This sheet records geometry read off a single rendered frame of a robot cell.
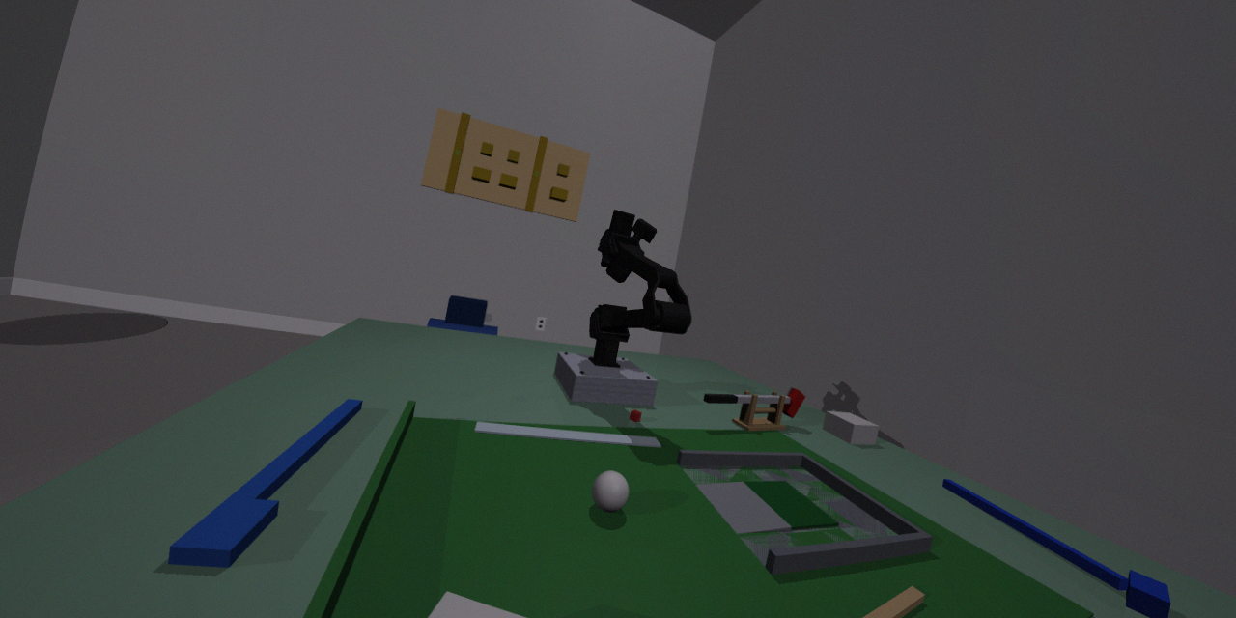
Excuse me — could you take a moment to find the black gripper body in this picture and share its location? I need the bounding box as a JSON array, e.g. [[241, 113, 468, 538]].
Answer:
[[606, 218, 658, 283]]

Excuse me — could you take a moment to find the green flat mat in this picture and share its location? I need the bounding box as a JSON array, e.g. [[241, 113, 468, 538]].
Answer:
[[331, 417, 1094, 618]]

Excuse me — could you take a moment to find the grey ball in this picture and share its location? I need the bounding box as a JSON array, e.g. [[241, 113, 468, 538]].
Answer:
[[592, 470, 630, 512]]

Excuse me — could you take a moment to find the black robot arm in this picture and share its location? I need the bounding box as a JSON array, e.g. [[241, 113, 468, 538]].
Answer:
[[590, 210, 692, 368]]

